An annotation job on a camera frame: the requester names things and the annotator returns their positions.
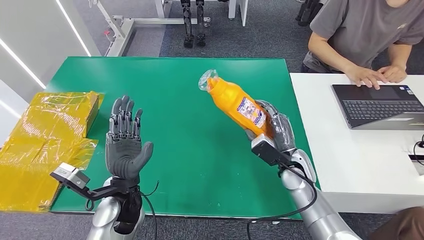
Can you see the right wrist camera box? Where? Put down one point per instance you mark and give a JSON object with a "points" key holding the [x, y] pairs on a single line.
{"points": [[266, 149]]}

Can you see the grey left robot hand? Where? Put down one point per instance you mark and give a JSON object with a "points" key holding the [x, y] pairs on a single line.
{"points": [[124, 152]]}

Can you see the yellow film wrapped box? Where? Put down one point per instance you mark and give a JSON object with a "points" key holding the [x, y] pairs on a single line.
{"points": [[39, 139]]}

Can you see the green desk mat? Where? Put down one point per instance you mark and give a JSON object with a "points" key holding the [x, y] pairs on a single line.
{"points": [[185, 139]]}

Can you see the black robot legs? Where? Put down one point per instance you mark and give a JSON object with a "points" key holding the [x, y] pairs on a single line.
{"points": [[306, 13]]}

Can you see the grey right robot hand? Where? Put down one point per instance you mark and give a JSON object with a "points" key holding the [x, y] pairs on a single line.
{"points": [[281, 129]]}

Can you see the person's left forearm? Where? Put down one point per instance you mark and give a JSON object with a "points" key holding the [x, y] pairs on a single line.
{"points": [[399, 54]]}

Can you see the black silver humanoid robot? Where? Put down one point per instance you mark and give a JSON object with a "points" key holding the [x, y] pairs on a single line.
{"points": [[188, 23]]}

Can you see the dark grey laptop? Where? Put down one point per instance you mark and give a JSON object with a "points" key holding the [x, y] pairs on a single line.
{"points": [[381, 106]]}

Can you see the red knob on frame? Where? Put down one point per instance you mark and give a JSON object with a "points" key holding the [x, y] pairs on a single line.
{"points": [[106, 32]]}

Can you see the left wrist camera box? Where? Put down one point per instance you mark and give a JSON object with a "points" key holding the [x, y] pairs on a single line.
{"points": [[71, 175]]}

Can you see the person's left hand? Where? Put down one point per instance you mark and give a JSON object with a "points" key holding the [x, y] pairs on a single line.
{"points": [[393, 73]]}

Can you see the white metal frame stand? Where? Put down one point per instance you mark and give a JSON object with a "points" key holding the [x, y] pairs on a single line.
{"points": [[122, 36]]}

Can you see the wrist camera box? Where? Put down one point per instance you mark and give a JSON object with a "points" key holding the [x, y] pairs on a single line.
{"points": [[266, 149], [71, 175]]}

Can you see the brown object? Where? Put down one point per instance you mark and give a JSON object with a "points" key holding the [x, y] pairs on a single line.
{"points": [[400, 227]]}

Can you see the person's right forearm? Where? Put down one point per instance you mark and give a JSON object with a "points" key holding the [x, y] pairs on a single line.
{"points": [[328, 54]]}

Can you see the person's right hand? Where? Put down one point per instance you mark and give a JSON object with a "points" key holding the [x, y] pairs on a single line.
{"points": [[364, 75]]}

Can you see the white table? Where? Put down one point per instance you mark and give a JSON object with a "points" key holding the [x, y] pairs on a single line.
{"points": [[364, 162]]}

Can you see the orange bottle with label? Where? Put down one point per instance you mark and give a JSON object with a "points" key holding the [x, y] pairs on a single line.
{"points": [[232, 99]]}

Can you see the person's hand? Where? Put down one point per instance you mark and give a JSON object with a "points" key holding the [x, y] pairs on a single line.
{"points": [[364, 75], [393, 73]]}

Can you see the white desk leg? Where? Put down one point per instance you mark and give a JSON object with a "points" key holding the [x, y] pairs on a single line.
{"points": [[243, 11]]}

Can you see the person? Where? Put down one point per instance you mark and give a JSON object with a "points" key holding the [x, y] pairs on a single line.
{"points": [[364, 30]]}

